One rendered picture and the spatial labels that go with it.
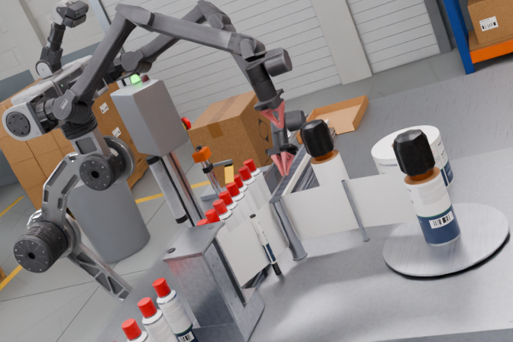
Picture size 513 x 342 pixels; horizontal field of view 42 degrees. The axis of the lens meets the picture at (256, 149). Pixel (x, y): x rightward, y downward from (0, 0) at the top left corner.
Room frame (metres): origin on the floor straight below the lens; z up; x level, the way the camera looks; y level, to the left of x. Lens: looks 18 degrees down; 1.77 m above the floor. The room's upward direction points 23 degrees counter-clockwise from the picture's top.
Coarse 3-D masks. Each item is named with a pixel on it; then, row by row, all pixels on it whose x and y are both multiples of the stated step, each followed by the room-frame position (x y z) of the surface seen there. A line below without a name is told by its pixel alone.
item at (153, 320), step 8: (144, 304) 1.37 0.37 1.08; (152, 304) 1.38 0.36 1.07; (144, 312) 1.37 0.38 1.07; (152, 312) 1.37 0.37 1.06; (160, 312) 1.38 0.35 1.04; (144, 320) 1.38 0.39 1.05; (152, 320) 1.37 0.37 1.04; (160, 320) 1.37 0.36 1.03; (152, 328) 1.36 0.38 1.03; (160, 328) 1.36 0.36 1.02; (168, 328) 1.38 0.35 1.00; (152, 336) 1.37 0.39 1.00; (160, 336) 1.36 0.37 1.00; (168, 336) 1.37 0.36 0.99
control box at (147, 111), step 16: (160, 80) 1.77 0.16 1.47; (112, 96) 1.86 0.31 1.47; (128, 96) 1.75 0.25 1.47; (144, 96) 1.74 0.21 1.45; (160, 96) 1.76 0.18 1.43; (128, 112) 1.81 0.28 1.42; (144, 112) 1.74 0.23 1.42; (160, 112) 1.75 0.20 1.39; (176, 112) 1.78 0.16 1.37; (128, 128) 1.86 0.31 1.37; (144, 128) 1.75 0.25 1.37; (160, 128) 1.75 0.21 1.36; (176, 128) 1.76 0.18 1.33; (144, 144) 1.80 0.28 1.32; (160, 144) 1.74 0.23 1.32; (176, 144) 1.76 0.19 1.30
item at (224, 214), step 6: (216, 204) 1.77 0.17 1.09; (222, 204) 1.77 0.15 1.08; (216, 210) 1.77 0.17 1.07; (222, 210) 1.77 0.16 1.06; (228, 210) 1.79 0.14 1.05; (222, 216) 1.76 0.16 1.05; (228, 216) 1.76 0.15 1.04; (228, 222) 1.76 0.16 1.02; (234, 222) 1.77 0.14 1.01; (228, 228) 1.76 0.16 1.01; (234, 228) 1.76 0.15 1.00
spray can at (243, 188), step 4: (236, 176) 1.92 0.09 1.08; (236, 180) 1.91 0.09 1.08; (240, 180) 1.92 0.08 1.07; (240, 184) 1.91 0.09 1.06; (240, 188) 1.91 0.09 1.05; (244, 188) 1.91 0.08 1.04; (248, 188) 1.92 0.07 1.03; (244, 192) 1.90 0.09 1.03; (248, 192) 1.91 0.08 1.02; (248, 196) 1.90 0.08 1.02; (248, 200) 1.90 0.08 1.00; (252, 200) 1.91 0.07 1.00; (252, 204) 1.90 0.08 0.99; (252, 208) 1.90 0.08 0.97; (256, 208) 1.91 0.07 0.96
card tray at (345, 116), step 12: (360, 96) 2.84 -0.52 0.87; (324, 108) 2.93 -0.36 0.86; (336, 108) 2.90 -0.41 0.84; (348, 108) 2.86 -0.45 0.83; (360, 108) 2.71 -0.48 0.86; (324, 120) 2.85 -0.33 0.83; (336, 120) 2.78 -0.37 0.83; (348, 120) 2.72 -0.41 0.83; (360, 120) 2.66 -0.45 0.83; (336, 132) 2.63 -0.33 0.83
